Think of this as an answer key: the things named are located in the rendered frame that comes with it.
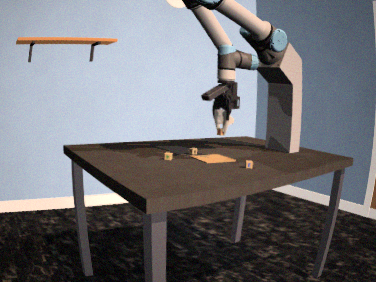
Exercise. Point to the orange square mat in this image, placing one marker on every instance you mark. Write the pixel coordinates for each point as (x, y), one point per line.
(215, 158)

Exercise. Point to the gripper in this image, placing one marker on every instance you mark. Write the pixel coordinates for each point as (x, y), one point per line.
(223, 101)

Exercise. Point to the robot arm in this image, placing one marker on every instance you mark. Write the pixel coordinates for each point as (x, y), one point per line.
(266, 37)

